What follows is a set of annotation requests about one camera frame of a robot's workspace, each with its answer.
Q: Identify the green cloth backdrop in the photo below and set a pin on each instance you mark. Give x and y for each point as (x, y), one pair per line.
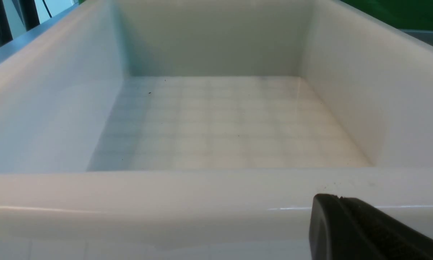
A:
(400, 14)

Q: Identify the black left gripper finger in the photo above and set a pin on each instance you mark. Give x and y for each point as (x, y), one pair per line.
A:
(350, 229)

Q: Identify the teal plastic bin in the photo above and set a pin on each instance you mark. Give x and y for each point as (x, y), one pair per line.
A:
(422, 35)

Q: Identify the large white plastic tub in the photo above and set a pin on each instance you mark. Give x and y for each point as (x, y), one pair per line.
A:
(161, 129)

